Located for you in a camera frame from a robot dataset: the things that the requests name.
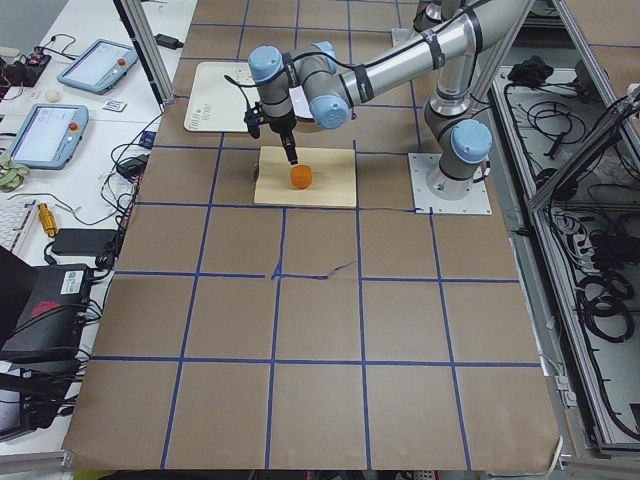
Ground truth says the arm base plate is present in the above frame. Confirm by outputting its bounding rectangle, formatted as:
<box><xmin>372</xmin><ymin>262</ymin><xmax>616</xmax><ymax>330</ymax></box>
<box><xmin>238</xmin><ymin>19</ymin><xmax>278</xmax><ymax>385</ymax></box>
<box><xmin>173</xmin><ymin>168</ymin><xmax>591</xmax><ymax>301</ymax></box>
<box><xmin>408</xmin><ymin>153</ymin><xmax>492</xmax><ymax>216</ymax></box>
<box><xmin>390</xmin><ymin>28</ymin><xmax>416</xmax><ymax>47</ymax></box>

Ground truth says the black computer box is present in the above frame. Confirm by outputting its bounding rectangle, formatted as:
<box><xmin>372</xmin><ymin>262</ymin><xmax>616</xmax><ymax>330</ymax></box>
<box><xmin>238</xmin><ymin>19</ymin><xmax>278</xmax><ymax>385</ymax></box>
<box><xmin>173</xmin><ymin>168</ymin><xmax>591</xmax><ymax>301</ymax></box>
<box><xmin>1</xmin><ymin>260</ymin><xmax>92</xmax><ymax>363</ymax></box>

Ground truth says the white keyboard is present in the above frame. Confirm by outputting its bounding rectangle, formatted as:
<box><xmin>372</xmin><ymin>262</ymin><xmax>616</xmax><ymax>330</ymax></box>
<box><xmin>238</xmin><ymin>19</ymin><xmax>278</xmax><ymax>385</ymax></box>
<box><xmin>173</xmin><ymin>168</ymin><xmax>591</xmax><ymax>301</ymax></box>
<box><xmin>1</xmin><ymin>197</ymin><xmax>38</xmax><ymax>255</ymax></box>

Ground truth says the white round plate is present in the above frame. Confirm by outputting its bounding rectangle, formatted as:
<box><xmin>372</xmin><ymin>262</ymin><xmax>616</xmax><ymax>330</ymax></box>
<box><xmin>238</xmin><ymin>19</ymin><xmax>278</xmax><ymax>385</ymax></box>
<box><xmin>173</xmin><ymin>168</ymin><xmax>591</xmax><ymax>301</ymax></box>
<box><xmin>289</xmin><ymin>86</ymin><xmax>313</xmax><ymax>121</ymax></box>

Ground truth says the aluminium frame post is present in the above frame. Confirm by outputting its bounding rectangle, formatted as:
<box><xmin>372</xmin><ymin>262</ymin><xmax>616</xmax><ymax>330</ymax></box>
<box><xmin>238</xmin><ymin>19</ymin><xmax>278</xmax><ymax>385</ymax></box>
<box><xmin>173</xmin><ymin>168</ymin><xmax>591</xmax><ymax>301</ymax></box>
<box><xmin>113</xmin><ymin>0</ymin><xmax>175</xmax><ymax>106</ymax></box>

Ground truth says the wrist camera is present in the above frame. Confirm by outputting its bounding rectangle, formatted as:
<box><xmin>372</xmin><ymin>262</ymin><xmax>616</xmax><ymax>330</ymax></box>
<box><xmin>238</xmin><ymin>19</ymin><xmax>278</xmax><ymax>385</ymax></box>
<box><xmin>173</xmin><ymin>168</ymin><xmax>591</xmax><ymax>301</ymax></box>
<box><xmin>244</xmin><ymin>102</ymin><xmax>265</xmax><ymax>139</ymax></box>

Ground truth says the near teach pendant tablet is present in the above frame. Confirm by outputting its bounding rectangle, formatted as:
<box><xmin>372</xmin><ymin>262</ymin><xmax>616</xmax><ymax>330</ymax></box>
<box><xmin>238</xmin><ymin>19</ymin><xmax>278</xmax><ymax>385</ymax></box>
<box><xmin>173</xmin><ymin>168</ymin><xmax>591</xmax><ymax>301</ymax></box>
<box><xmin>8</xmin><ymin>104</ymin><xmax>89</xmax><ymax>170</ymax></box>

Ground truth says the orange fruit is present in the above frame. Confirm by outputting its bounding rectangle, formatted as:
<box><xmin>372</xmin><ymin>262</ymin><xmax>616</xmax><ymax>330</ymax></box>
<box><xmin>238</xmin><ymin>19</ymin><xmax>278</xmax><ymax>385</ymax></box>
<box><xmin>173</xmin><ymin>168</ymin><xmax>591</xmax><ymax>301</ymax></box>
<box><xmin>290</xmin><ymin>164</ymin><xmax>314</xmax><ymax>190</ymax></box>

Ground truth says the cream bear tray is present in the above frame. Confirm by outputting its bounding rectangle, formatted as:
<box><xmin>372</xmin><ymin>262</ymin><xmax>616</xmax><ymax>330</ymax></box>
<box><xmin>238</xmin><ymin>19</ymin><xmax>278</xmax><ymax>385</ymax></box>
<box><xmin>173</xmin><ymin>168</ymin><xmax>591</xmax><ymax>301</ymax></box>
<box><xmin>183</xmin><ymin>62</ymin><xmax>259</xmax><ymax>133</ymax></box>

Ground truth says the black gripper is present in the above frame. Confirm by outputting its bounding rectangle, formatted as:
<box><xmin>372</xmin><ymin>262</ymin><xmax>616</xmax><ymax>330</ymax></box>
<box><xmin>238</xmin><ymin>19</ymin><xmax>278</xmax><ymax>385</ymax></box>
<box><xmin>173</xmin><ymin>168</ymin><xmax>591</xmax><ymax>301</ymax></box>
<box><xmin>264</xmin><ymin>112</ymin><xmax>299</xmax><ymax>165</ymax></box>

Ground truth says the teach pendant tablet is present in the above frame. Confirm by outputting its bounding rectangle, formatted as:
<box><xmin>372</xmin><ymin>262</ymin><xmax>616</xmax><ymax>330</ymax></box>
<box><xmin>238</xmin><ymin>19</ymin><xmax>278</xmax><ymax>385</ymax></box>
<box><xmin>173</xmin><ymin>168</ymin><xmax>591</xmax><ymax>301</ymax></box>
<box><xmin>8</xmin><ymin>104</ymin><xmax>89</xmax><ymax>170</ymax></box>
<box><xmin>57</xmin><ymin>39</ymin><xmax>138</xmax><ymax>95</ymax></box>

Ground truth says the far teach pendant tablet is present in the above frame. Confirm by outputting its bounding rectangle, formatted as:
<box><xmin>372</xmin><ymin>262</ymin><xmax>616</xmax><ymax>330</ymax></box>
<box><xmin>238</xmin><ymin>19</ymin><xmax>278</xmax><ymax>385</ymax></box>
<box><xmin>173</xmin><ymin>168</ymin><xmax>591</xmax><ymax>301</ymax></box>
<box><xmin>57</xmin><ymin>39</ymin><xmax>138</xmax><ymax>95</ymax></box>

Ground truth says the black power brick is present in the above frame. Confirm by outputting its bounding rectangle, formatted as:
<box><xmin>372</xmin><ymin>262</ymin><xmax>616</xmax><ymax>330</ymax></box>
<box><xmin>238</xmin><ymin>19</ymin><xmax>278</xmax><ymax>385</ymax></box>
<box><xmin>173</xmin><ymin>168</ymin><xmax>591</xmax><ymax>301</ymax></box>
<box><xmin>51</xmin><ymin>228</ymin><xmax>116</xmax><ymax>256</ymax></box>

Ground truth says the gold cylindrical tool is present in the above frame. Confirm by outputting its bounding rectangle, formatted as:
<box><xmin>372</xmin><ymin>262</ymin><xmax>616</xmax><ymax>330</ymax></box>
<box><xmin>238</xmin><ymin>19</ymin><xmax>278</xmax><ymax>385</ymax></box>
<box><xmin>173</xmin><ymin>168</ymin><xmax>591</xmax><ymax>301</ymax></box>
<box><xmin>38</xmin><ymin>203</ymin><xmax>58</xmax><ymax>238</ymax></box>

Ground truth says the wooden cutting board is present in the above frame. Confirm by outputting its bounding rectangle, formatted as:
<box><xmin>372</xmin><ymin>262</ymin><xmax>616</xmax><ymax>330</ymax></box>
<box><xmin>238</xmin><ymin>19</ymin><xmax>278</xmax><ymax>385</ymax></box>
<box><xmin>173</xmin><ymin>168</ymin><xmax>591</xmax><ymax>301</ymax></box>
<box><xmin>254</xmin><ymin>146</ymin><xmax>357</xmax><ymax>208</ymax></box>

